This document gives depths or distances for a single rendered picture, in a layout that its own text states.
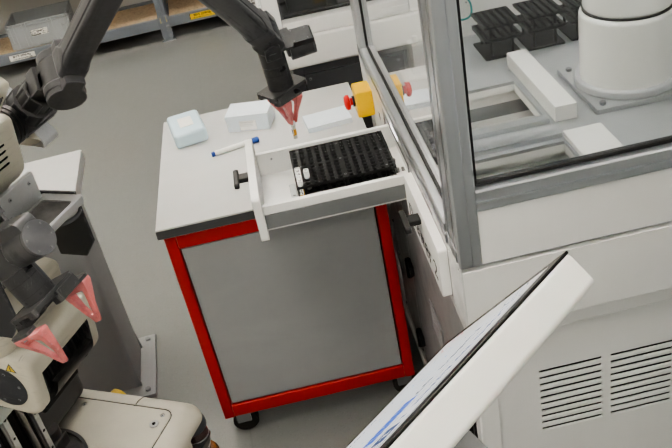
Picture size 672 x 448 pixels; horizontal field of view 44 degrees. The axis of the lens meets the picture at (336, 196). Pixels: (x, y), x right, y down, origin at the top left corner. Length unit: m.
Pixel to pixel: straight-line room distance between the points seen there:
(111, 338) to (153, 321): 0.42
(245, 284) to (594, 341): 0.95
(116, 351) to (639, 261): 1.70
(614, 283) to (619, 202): 0.17
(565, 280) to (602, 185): 0.44
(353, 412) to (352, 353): 0.22
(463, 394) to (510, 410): 0.82
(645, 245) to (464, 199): 0.35
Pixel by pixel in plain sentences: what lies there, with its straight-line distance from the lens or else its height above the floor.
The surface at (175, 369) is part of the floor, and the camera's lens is 2.84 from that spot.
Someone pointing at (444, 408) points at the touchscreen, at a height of 1.19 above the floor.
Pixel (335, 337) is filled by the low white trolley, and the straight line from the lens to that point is 2.33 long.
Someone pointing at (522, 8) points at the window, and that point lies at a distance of 1.25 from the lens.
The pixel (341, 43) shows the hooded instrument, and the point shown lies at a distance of 2.64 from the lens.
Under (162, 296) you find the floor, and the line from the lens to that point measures 3.18.
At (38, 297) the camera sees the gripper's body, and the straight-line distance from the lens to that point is 1.37.
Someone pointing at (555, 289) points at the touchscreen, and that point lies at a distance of 0.98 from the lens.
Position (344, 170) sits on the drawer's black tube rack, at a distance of 1.83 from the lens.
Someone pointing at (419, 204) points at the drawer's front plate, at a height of 0.93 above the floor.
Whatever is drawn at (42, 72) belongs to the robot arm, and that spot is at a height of 1.27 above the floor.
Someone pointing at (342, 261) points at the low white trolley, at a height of 0.54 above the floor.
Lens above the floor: 1.81
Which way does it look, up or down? 31 degrees down
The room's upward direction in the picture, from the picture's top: 12 degrees counter-clockwise
